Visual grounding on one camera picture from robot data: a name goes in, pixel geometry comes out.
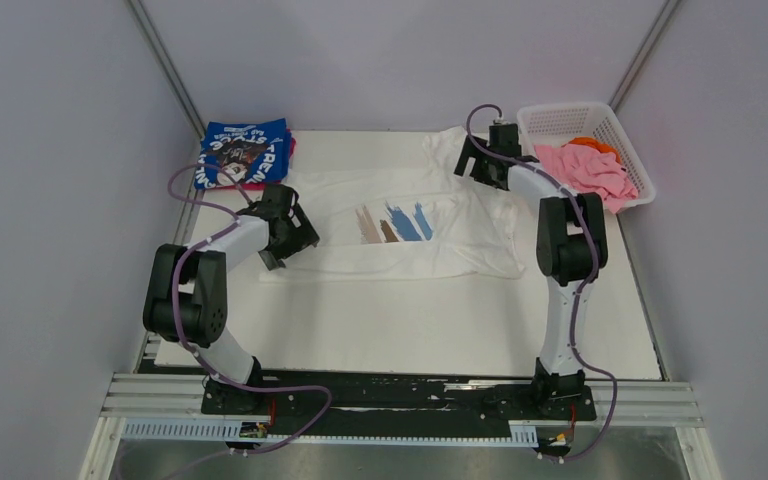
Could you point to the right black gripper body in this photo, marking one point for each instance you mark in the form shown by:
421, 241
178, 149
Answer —
480, 171

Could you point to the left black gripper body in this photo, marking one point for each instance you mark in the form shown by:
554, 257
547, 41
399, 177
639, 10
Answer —
294, 239

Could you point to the white printed t-shirt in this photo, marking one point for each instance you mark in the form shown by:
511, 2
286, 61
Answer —
414, 223

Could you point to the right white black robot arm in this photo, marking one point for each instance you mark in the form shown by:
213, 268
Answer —
571, 249

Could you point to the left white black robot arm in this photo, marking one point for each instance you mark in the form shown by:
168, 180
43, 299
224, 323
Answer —
187, 296

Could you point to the white plastic basket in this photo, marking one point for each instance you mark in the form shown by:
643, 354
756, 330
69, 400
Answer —
557, 123

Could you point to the blue folded printed t-shirt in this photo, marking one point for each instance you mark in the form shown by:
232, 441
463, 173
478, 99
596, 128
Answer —
217, 143

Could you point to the pink crumpled t-shirt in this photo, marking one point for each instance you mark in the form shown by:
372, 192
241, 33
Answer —
588, 170

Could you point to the orange t-shirt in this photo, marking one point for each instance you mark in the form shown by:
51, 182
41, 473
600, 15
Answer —
595, 144

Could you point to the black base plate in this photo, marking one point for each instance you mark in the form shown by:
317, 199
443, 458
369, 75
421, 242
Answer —
392, 405

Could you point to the right corner aluminium post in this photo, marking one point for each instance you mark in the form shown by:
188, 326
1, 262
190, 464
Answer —
650, 41

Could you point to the corner aluminium post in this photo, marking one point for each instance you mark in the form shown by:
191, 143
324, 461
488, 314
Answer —
160, 52
650, 41

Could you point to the aluminium frame rail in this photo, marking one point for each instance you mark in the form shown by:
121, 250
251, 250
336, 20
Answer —
639, 403

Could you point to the left corner aluminium post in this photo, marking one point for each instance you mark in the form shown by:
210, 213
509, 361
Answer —
160, 52

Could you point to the white slotted cable duct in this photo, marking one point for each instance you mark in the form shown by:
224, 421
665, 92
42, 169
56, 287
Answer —
233, 432

